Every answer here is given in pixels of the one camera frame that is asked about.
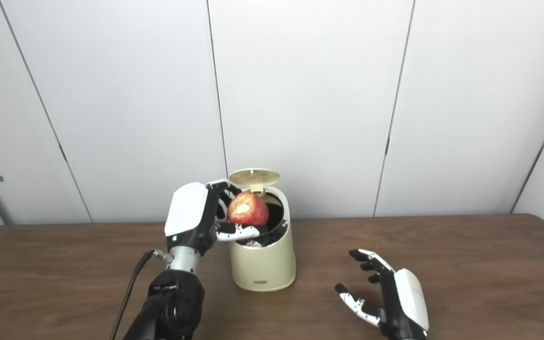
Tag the white and black right hand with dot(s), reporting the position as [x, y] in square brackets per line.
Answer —
[409, 307]

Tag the round cream bin lid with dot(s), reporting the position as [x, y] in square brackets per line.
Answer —
[254, 177]

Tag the red apple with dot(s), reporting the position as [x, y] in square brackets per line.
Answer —
[248, 210]

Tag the cream-colored bin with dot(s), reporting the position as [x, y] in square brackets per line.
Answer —
[265, 267]

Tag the white and black left hand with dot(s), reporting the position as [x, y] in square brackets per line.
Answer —
[187, 212]

